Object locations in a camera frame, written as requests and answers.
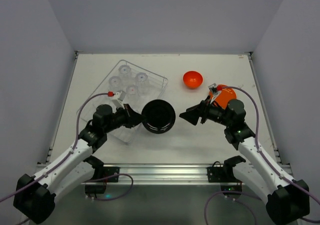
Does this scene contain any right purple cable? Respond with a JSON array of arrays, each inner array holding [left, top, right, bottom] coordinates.
[[204, 85, 320, 225]]

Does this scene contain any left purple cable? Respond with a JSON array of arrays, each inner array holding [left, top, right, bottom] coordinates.
[[0, 91, 135, 225]]

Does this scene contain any clear cup right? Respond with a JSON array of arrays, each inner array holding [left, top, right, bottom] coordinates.
[[135, 72, 150, 95]]

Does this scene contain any black plate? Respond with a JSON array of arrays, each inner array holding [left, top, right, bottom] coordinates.
[[141, 99, 176, 134]]

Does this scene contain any clear wire dish rack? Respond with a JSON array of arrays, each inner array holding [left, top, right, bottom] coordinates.
[[79, 59, 168, 144]]

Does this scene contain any clear cup left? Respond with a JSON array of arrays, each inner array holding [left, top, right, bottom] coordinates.
[[108, 76, 123, 93]]

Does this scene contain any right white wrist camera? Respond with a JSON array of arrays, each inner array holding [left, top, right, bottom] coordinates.
[[208, 83, 221, 104]]

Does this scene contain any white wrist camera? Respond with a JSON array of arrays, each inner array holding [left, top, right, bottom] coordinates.
[[208, 83, 221, 104], [110, 90, 126, 108]]

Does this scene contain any clear cup back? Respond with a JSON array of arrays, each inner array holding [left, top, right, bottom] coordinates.
[[118, 64, 132, 82]]

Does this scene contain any aluminium rail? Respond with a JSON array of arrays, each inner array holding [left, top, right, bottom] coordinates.
[[33, 162, 295, 186]]

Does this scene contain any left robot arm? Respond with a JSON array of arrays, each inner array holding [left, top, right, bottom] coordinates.
[[13, 104, 146, 225]]

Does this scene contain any orange bowl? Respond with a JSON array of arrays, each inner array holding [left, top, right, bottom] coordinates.
[[182, 70, 204, 89]]

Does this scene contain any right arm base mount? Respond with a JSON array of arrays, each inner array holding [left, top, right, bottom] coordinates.
[[206, 161, 243, 197]]

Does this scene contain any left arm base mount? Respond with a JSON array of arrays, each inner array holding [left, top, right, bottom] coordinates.
[[84, 166, 120, 197]]

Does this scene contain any orange plate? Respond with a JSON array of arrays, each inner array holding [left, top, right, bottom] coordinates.
[[208, 83, 237, 109]]

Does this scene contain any purple cable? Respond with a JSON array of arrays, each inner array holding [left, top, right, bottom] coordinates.
[[0, 91, 135, 225], [204, 85, 320, 225]]

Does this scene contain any clear cup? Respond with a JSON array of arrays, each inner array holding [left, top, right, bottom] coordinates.
[[135, 72, 150, 95], [126, 84, 139, 104], [108, 76, 123, 93], [118, 64, 132, 82]]

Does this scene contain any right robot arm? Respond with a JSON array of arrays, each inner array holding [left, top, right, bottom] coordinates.
[[179, 99, 310, 225]]

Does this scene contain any clear cup front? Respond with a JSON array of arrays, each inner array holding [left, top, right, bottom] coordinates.
[[126, 84, 139, 104]]

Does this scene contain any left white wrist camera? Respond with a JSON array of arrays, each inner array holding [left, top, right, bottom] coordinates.
[[110, 90, 126, 108]]

